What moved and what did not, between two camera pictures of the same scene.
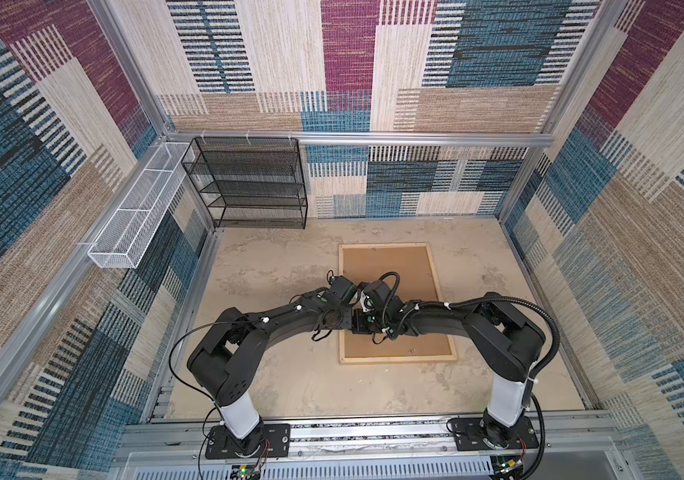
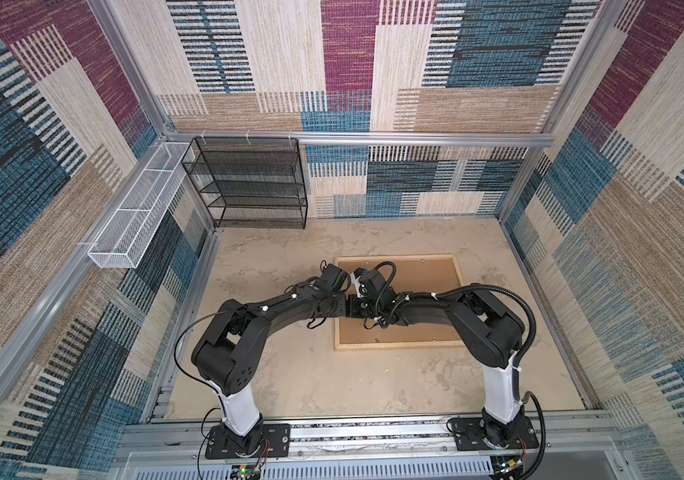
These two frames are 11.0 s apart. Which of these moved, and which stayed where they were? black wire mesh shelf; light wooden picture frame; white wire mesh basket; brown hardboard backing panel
Moved: brown hardboard backing panel; light wooden picture frame
Stayed: black wire mesh shelf; white wire mesh basket
